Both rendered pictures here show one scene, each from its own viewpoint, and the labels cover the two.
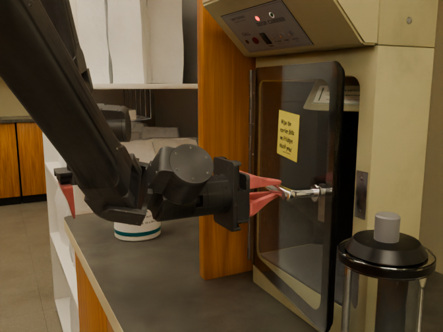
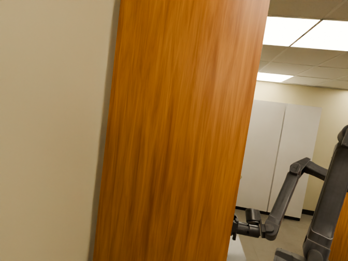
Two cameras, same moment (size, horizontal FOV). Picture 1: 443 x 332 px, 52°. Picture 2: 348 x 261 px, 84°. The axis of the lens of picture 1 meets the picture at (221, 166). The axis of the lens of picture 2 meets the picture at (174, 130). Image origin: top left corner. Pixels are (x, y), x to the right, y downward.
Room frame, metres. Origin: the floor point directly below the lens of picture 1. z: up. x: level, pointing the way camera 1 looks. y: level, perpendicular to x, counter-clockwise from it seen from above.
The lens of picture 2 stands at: (1.60, 0.20, 1.70)
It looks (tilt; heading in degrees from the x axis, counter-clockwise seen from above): 5 degrees down; 214
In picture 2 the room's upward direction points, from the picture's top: 8 degrees clockwise
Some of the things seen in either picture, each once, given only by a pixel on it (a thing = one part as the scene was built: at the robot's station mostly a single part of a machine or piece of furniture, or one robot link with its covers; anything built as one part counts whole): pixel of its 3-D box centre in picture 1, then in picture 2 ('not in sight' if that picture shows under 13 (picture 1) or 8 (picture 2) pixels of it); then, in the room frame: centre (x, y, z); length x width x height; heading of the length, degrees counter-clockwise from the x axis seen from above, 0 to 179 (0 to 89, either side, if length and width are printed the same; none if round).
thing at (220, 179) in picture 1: (211, 194); (240, 228); (0.64, 0.01, 1.20); 0.07 x 0.07 x 0.10; 27
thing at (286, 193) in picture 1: (289, 189); not in sight; (0.67, -0.10, 1.20); 0.10 x 0.05 x 0.03; 18
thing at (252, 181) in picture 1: (253, 192); not in sight; (0.67, -0.05, 1.20); 0.09 x 0.07 x 0.07; 117
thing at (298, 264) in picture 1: (285, 184); not in sight; (0.75, -0.11, 1.19); 0.30 x 0.01 x 0.40; 18
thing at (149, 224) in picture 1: (136, 208); not in sight; (1.22, 0.24, 1.01); 0.13 x 0.13 x 0.15
